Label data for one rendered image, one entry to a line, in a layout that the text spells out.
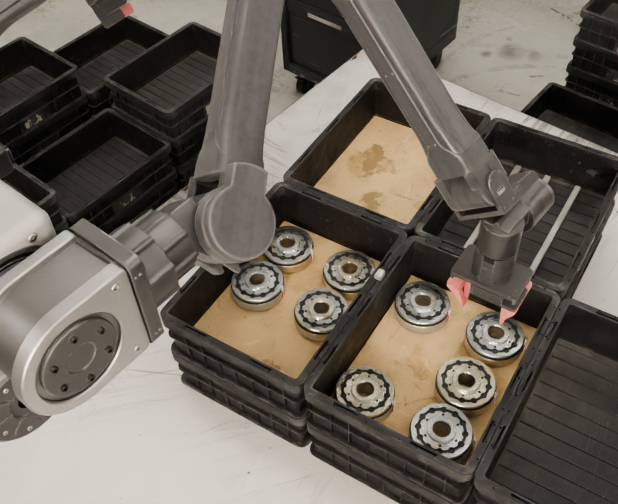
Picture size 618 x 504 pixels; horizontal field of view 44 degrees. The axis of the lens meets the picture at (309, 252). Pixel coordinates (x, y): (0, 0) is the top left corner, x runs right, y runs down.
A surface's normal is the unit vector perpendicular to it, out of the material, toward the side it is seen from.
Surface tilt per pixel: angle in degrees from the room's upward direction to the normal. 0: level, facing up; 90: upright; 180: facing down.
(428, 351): 0
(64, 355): 90
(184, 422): 0
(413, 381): 0
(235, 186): 50
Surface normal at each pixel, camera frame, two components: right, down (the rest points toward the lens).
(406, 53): 0.53, -0.04
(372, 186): -0.04, -0.66
